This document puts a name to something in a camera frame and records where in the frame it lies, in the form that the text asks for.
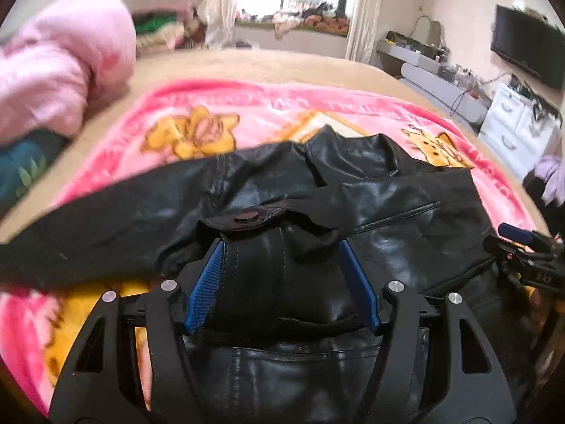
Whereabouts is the pink fluffy quilt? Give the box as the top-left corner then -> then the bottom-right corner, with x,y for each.
1,0 -> 136,145

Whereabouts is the folded clothes stack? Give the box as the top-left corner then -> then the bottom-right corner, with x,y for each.
132,5 -> 207,58

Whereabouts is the pink cartoon fleece blanket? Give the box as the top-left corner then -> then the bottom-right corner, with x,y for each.
1,81 -> 534,423

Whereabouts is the white left curtain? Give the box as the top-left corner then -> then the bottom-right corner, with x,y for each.
198,0 -> 236,49

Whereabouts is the pile of clothes on sill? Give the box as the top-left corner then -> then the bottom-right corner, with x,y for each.
234,2 -> 351,40

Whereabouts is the white right curtain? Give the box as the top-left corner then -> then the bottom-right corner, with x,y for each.
345,0 -> 382,64

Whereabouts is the black leather jacket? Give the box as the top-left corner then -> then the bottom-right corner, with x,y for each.
1,128 -> 533,423

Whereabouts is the black wall television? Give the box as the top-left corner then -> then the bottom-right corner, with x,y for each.
490,6 -> 564,90

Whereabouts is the dark blue patterned pillow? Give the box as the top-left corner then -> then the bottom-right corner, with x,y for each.
0,129 -> 70,217

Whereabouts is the white curtain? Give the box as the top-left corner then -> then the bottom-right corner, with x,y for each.
198,0 -> 236,49
345,0 -> 382,64

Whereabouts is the grey white low desk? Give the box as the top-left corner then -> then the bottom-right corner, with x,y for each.
375,40 -> 488,129

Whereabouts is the white drawer cabinet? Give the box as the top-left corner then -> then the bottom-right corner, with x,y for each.
479,84 -> 560,182

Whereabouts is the lilac garment on chair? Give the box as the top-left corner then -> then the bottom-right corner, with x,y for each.
534,155 -> 565,207

